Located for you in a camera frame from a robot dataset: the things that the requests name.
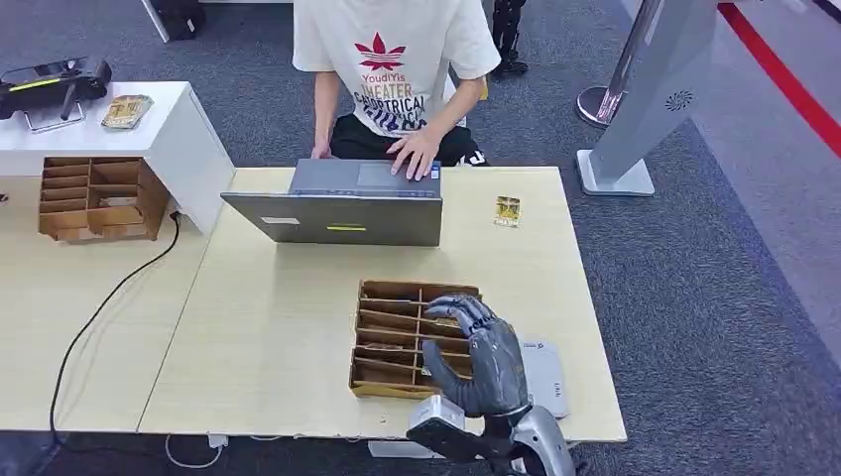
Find stack of yellow cards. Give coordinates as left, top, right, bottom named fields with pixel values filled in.
left=100, top=94, right=155, bottom=131

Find chrome stanchion post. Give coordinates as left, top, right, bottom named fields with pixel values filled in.
left=575, top=0, right=659, bottom=129

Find person's left hand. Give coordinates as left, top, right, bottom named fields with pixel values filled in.
left=386, top=129, right=443, bottom=183

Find black device with yellow stripe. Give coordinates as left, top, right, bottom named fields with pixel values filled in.
left=0, top=56, right=114, bottom=122

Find wooden divided card box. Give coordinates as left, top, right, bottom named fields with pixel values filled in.
left=37, top=156, right=173, bottom=245
left=348, top=280, right=484, bottom=402

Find person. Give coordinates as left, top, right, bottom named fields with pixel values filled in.
left=292, top=0, right=503, bottom=183

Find white box under desk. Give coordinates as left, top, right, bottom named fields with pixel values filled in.
left=367, top=440, right=421, bottom=460

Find grey laptop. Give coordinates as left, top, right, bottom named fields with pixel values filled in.
left=220, top=159, right=444, bottom=249

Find pale grey flat device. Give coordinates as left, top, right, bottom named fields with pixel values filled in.
left=520, top=339, right=571, bottom=420

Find white cable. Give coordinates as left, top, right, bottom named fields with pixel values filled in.
left=164, top=435, right=226, bottom=471

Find white cabinet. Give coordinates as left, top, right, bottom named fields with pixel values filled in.
left=0, top=80, right=236, bottom=236

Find yellow printed card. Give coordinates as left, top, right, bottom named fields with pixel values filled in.
left=493, top=194, right=523, bottom=229

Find silver kiosk stand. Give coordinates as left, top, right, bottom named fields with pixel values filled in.
left=575, top=0, right=722, bottom=197

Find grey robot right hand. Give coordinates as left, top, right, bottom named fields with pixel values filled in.
left=421, top=294, right=531, bottom=417

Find black legs and feet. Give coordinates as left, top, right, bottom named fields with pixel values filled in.
left=489, top=0, right=531, bottom=77

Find clear acrylic stand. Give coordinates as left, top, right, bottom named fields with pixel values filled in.
left=23, top=102, right=86, bottom=135

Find black bin with white post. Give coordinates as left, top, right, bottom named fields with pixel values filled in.
left=140, top=0, right=207, bottom=44

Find black power cable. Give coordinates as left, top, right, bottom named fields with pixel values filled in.
left=49, top=210, right=182, bottom=454

